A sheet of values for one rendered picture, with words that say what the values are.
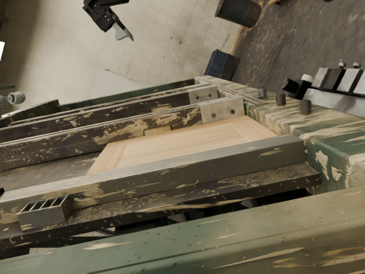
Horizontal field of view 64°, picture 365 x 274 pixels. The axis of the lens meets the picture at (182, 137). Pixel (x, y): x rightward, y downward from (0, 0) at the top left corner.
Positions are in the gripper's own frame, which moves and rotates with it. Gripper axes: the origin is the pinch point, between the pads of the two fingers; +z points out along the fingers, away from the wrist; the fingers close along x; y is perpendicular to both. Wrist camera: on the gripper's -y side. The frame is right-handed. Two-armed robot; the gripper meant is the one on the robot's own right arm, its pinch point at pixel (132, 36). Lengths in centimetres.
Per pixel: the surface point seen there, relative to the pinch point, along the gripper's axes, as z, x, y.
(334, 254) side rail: 38, 101, -2
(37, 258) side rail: 22, 97, 20
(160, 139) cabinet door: 30, 47, 12
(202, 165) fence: 33, 76, 4
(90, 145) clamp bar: 19, 40, 29
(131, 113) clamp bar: 22.1, -3.4, 22.0
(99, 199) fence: 26, 76, 21
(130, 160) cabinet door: 27, 60, 18
